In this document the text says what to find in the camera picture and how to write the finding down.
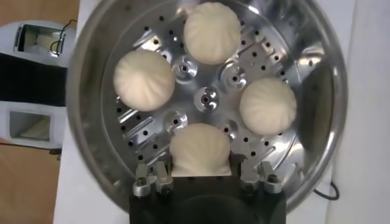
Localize black pot power cord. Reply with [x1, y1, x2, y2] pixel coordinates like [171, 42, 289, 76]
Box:
[313, 181, 341, 201]

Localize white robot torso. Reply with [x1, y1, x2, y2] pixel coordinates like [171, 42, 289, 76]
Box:
[0, 20, 77, 150]

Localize stainless steel steamer basket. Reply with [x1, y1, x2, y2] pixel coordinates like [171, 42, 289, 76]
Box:
[65, 0, 349, 214]

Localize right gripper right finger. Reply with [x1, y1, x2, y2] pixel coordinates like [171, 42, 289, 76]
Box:
[240, 160, 285, 195]

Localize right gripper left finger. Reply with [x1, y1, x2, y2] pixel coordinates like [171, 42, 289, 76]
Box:
[132, 161, 174, 198]

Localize white steamed baozi bun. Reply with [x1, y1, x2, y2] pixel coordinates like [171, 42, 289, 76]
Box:
[182, 2, 242, 66]
[113, 49, 176, 113]
[239, 77, 298, 136]
[169, 122, 232, 177]

